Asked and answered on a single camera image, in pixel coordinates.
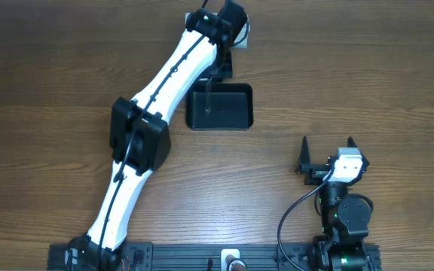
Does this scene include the mounting rail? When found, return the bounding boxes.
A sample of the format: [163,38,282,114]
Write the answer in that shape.
[47,242,382,271]

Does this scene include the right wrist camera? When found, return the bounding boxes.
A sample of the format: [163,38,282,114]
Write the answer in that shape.
[329,147,365,184]

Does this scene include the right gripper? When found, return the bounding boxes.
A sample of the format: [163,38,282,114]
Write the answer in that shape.
[295,135,371,186]

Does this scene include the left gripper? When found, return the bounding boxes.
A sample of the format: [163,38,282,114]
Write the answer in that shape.
[200,50,234,82]

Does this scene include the black tray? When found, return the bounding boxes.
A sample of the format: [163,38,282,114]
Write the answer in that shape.
[185,82,255,132]

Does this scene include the clear test tube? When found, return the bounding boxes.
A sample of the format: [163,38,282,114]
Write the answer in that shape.
[204,78,212,114]

